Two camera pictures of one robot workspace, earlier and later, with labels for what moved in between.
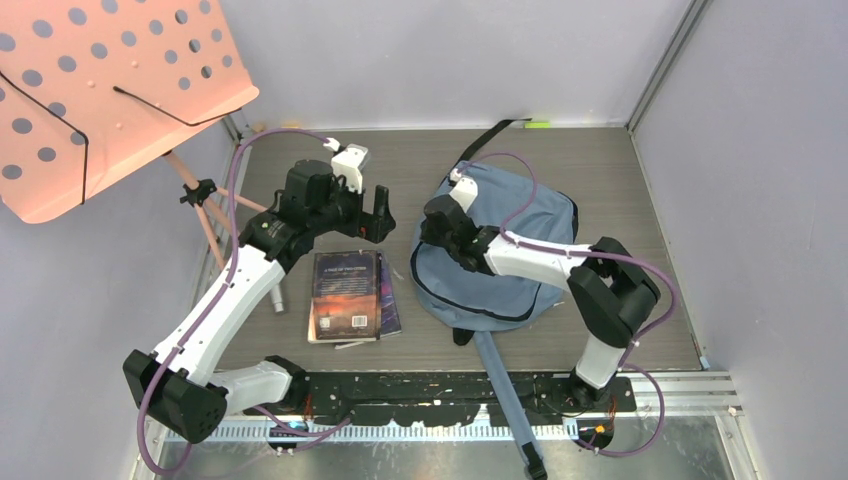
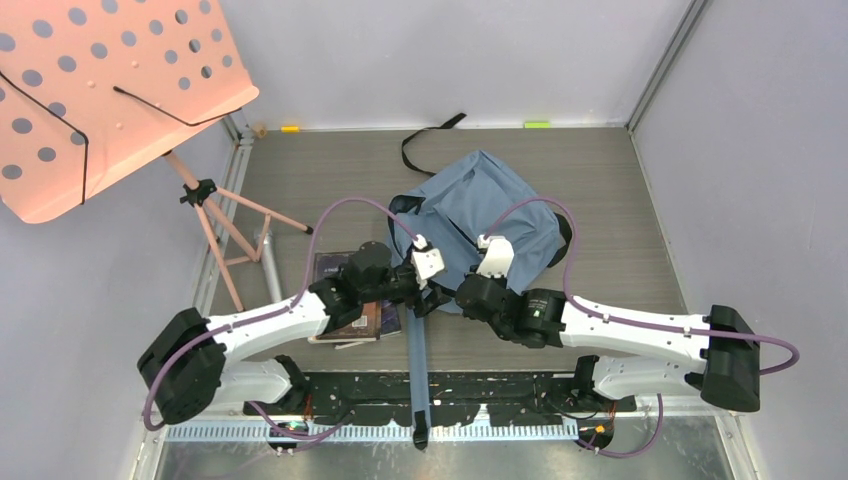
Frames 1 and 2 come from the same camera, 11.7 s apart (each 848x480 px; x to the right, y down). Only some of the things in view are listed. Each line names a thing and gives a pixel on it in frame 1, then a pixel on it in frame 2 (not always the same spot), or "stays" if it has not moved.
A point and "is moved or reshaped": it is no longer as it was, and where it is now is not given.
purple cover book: [389, 314] stays
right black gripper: [427, 236] -> [500, 280]
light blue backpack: [465, 301] is moved or reshaped
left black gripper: [370, 226] -> [420, 303]
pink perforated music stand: [90, 89] stays
